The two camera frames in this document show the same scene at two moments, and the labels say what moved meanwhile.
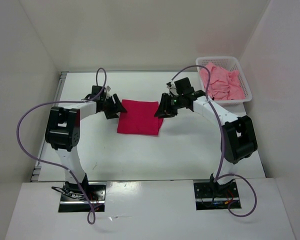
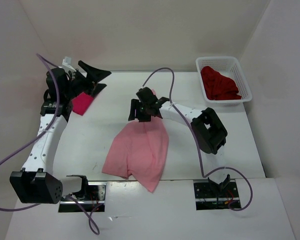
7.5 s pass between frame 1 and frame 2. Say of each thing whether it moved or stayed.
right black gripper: moved
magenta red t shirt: moved
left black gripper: moved
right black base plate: stayed
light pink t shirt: moved
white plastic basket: stayed
